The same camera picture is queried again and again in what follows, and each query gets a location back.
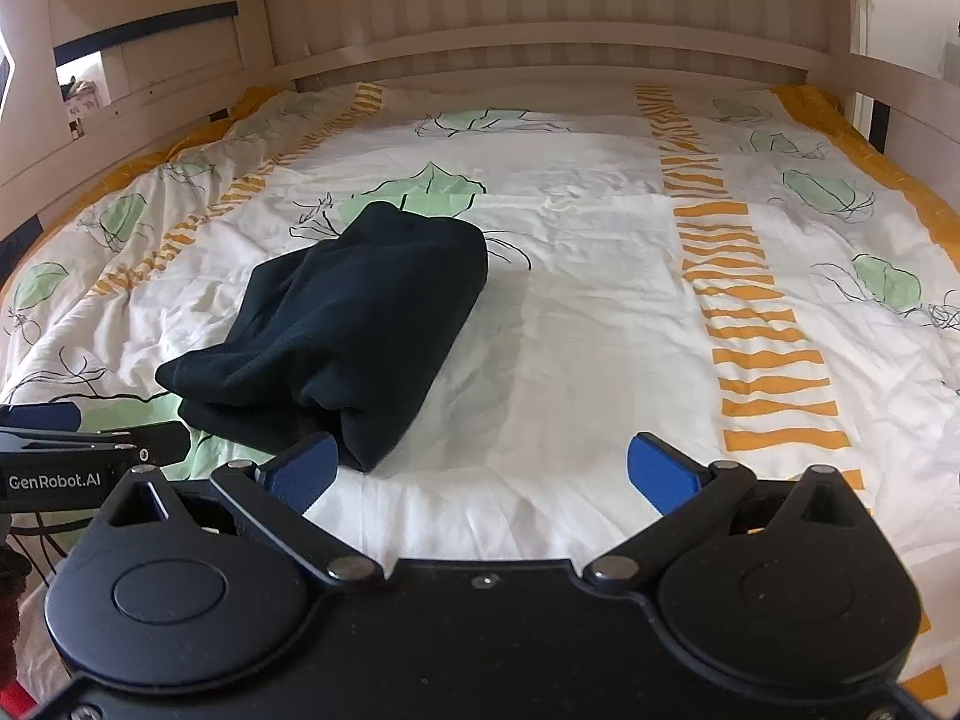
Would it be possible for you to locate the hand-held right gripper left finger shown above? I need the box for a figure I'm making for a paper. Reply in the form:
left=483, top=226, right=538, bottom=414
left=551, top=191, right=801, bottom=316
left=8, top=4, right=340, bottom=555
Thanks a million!
left=105, top=432, right=380, bottom=584

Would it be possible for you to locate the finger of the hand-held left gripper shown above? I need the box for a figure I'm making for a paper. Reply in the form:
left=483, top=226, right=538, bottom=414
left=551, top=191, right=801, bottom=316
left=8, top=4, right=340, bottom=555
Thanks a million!
left=0, top=402, right=83, bottom=433
left=75, top=420, right=193, bottom=467

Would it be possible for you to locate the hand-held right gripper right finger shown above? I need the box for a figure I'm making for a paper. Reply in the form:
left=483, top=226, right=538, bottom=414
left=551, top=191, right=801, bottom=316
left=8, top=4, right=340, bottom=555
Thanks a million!
left=583, top=432, right=871, bottom=586

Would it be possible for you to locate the black hooded jacket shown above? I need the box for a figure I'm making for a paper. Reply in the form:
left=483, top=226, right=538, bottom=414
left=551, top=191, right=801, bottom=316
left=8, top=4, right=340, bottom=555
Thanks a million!
left=156, top=201, right=490, bottom=474

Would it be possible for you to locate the leaf printed white duvet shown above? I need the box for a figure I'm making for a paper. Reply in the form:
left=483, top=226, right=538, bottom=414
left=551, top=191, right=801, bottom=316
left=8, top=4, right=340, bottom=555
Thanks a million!
left=0, top=82, right=960, bottom=698

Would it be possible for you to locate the black cable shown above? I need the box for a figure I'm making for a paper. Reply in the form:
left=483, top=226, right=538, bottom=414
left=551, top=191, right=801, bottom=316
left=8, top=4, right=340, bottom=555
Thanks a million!
left=9, top=514, right=85, bottom=542

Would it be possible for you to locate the pale wooden bed frame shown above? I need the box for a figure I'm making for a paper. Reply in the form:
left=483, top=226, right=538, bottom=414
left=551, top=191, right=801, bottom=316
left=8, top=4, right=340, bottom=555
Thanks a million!
left=0, top=0, right=960, bottom=241

